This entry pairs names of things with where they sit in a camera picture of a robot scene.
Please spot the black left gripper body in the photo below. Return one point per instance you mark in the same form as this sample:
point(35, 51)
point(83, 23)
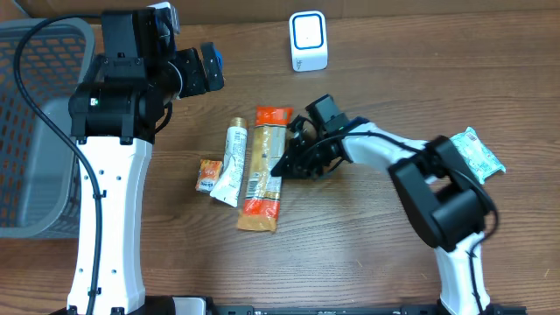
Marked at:
point(191, 82)

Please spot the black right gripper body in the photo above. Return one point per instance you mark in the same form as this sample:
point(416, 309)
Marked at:
point(306, 155)

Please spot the long orange snack package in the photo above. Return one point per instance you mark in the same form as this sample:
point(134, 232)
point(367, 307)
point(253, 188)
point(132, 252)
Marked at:
point(262, 200)

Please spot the white tube with gold cap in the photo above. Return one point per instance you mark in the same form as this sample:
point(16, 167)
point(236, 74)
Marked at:
point(228, 187)

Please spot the small orange packet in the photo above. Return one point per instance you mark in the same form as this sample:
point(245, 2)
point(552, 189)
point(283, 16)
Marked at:
point(209, 174)

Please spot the teal snack packet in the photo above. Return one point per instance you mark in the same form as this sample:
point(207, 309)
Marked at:
point(481, 161)

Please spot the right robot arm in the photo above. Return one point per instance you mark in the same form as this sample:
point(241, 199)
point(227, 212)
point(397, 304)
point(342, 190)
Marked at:
point(444, 202)

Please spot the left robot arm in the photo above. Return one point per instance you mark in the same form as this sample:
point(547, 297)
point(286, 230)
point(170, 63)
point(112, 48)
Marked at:
point(124, 99)

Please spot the white barcode scanner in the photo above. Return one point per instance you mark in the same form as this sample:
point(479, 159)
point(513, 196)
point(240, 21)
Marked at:
point(308, 41)

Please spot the grey plastic shopping basket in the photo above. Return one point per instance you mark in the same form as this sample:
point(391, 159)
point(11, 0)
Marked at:
point(40, 175)

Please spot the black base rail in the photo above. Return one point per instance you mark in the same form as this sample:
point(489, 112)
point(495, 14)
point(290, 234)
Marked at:
point(205, 305)

